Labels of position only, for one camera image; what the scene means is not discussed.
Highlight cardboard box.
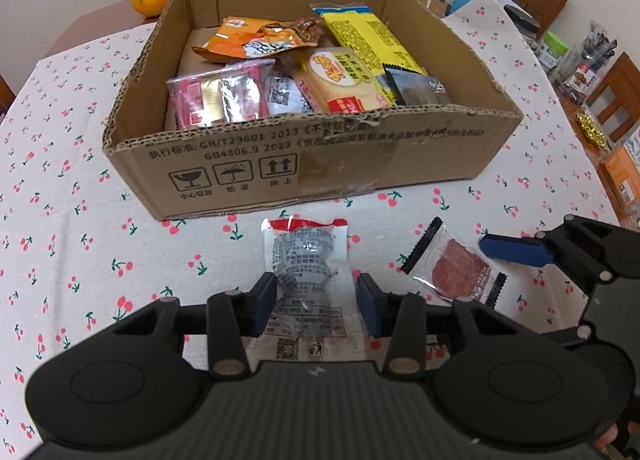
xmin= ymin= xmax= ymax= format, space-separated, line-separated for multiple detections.
xmin=101 ymin=0 xmax=525 ymax=222

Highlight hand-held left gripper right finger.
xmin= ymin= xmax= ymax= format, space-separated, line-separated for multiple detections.
xmin=357 ymin=273 xmax=531 ymax=381

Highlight green-lid jar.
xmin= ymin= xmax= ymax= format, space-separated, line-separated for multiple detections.
xmin=537 ymin=31 xmax=571 ymax=74

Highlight dark snack packet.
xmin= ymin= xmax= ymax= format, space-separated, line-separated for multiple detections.
xmin=384 ymin=64 xmax=451 ymax=106

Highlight gold ornament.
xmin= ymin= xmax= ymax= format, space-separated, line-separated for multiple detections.
xmin=575 ymin=110 xmax=608 ymax=148

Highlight pink silver snack packet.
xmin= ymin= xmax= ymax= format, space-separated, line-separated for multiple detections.
xmin=166 ymin=59 xmax=277 ymax=131

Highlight orange box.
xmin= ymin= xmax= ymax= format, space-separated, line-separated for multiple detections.
xmin=600 ymin=127 xmax=640 ymax=216

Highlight long yellow snack packet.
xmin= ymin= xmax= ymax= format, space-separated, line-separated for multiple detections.
xmin=310 ymin=3 xmax=428 ymax=106

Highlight white red-top snack packet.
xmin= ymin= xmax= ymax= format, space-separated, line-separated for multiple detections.
xmin=245 ymin=217 xmax=381 ymax=366

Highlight cherry-print tablecloth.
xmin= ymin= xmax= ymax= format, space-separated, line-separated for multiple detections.
xmin=0 ymin=0 xmax=640 ymax=441

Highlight yellow rice cracker packet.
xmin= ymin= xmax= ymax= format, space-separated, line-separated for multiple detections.
xmin=292 ymin=45 xmax=391 ymax=114

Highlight black-lid jar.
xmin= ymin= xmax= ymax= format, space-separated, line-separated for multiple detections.
xmin=505 ymin=4 xmax=542 ymax=48

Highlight orange snack packet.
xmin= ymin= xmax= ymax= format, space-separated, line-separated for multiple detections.
xmin=192 ymin=15 xmax=321 ymax=64

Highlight white grey-print snack packet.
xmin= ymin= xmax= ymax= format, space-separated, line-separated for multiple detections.
xmin=262 ymin=68 xmax=316 ymax=116

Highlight brown snack packet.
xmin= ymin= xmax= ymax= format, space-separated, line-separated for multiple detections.
xmin=290 ymin=15 xmax=331 ymax=48

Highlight clear container of packets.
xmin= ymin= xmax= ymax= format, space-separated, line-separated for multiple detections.
xmin=552 ymin=25 xmax=618 ymax=104

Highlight clear meat slice packet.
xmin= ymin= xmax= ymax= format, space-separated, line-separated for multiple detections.
xmin=401 ymin=217 xmax=508 ymax=311

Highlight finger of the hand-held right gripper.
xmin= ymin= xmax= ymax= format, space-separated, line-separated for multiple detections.
xmin=478 ymin=214 xmax=640 ymax=291
xmin=542 ymin=324 xmax=621 ymax=348

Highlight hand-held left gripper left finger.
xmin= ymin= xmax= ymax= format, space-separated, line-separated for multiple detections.
xmin=112 ymin=271 xmax=278 ymax=381

